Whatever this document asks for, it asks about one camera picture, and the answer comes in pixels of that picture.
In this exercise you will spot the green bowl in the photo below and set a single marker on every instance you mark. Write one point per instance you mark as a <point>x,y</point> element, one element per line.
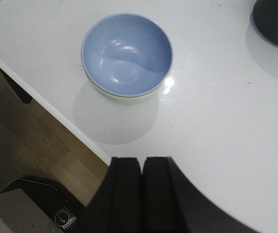
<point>130,99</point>

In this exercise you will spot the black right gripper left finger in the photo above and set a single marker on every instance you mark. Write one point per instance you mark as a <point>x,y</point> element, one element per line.
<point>116,206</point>

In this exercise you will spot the blue bowl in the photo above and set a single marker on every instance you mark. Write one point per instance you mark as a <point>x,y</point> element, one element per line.
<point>126,55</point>

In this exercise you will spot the dark blue saucepan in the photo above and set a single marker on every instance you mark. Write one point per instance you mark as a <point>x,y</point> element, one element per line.
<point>265,17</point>

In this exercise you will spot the black robot base camera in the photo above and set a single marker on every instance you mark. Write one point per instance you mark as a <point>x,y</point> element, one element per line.
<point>59,204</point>

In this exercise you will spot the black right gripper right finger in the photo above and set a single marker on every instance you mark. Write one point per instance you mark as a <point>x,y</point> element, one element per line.
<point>172,204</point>

